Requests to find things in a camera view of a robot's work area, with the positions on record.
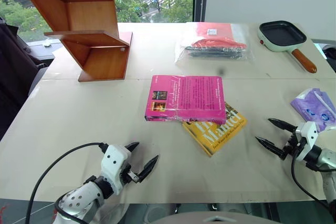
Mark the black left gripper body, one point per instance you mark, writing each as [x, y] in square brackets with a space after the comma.
[130, 175]

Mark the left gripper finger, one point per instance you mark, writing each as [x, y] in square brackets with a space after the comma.
[149, 168]
[132, 146]

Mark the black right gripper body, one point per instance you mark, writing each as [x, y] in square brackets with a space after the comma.
[292, 146]

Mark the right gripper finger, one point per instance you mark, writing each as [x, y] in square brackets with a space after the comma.
[283, 125]
[271, 146]

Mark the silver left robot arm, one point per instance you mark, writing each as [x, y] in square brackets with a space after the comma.
[78, 200]

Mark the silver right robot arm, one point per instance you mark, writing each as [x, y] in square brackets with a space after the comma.
[326, 157]

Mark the yellow paperback book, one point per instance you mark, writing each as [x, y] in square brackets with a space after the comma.
[218, 134]

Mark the pink paperback book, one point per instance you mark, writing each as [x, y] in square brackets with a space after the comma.
[189, 96]

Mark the wooden zigzag shelf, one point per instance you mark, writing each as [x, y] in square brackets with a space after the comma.
[86, 24]

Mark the purple tissue pack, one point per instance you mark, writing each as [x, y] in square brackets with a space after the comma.
[315, 107]

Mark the dark grey object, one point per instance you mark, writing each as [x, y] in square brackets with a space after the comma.
[329, 52]

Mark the mint green frying pan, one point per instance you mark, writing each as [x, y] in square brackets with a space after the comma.
[282, 36]

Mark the clear plastic bag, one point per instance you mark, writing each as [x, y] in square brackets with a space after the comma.
[236, 35]

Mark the red folder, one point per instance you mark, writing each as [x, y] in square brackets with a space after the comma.
[218, 36]

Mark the small white object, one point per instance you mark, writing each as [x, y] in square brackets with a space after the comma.
[47, 43]

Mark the black chair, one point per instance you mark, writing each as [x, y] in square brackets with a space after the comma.
[13, 72]

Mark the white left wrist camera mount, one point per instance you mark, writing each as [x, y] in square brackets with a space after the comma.
[114, 161]

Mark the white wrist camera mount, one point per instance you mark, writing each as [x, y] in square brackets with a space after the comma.
[309, 132]
[114, 161]

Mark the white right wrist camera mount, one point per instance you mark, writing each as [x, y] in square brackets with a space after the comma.
[309, 132]

